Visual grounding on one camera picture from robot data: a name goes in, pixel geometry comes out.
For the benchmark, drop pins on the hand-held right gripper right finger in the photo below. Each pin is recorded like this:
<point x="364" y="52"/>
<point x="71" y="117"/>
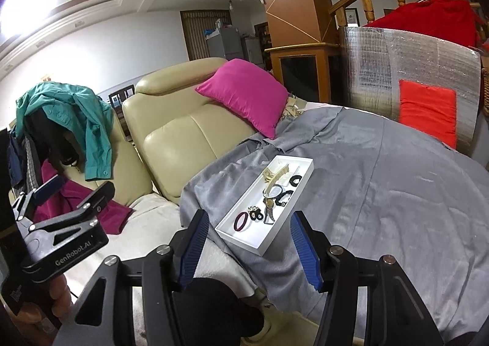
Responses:
<point x="305" y="250"/>

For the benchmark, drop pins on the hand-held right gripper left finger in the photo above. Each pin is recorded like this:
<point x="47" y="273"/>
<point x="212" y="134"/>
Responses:
<point x="193" y="250"/>

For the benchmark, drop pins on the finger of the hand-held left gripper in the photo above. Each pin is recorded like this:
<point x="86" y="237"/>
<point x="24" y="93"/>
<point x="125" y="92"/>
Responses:
<point x="47" y="187"/>
<point x="97" y="197"/>

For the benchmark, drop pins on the gold wrist watch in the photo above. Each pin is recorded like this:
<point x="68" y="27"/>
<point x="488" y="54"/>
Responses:
<point x="269" y="212"/>

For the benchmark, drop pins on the white rectangular tray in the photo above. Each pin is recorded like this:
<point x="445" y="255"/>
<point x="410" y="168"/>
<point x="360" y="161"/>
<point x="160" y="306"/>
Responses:
<point x="252" y="237"/>

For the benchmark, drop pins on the beige hair claw clip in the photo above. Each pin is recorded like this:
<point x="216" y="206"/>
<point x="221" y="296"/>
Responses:
<point x="278" y="177"/>

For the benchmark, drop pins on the person's left hand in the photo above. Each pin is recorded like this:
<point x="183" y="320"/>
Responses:
<point x="60" y="296"/>

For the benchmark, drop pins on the magenta garment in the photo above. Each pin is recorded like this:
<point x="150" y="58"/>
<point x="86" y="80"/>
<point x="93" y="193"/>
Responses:
<point x="114" y="216"/>

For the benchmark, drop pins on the dark hanging clothes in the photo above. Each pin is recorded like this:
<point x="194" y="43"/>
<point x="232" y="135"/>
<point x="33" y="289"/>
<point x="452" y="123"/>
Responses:
<point x="42" y="128"/>

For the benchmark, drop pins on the teal shirt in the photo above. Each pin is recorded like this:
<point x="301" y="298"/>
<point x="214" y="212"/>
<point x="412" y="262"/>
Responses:
<point x="97" y="132"/>

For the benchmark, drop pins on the grey cloth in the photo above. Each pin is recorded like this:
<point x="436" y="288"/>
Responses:
<point x="382" y="197"/>

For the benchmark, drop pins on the dark wooden chair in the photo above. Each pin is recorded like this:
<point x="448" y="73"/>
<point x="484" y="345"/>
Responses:
<point x="120" y="97"/>

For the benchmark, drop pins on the beige leather sofa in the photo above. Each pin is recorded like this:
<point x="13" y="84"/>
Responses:
<point x="183" y="139"/>

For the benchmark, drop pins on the patterned beige cloth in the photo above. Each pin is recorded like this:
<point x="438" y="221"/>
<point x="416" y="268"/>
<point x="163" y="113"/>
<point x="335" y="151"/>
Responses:
<point x="292" y="109"/>

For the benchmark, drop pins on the pink pillow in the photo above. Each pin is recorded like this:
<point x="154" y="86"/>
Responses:
<point x="248" y="97"/>

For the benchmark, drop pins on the wooden cabinet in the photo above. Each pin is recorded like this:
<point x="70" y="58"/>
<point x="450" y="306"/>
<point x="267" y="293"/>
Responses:
<point x="328" y="74"/>

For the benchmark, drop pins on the orange red cushion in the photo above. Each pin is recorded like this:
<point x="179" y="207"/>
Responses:
<point x="428" y="112"/>

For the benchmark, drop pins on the bright ceiling light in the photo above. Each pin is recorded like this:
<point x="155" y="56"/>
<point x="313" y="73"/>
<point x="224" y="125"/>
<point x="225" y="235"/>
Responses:
<point x="26" y="2"/>

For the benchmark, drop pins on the silver foil mat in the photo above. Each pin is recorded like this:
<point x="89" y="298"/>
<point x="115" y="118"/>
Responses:
<point x="366" y="70"/>

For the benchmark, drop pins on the brown window blind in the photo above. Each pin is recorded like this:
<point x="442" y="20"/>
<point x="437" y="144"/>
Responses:
<point x="195" y="32"/>

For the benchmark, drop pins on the grey refrigerator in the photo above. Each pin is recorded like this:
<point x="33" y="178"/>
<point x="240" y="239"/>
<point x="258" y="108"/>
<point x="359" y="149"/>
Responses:
<point x="225" y="44"/>

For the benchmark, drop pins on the wicker basket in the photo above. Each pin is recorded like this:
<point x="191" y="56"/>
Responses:
<point x="485" y="89"/>

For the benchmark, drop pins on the red cloth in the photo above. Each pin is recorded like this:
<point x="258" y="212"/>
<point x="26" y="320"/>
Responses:
<point x="431" y="21"/>

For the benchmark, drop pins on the small picture frame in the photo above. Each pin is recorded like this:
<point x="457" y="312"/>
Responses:
<point x="352" y="17"/>

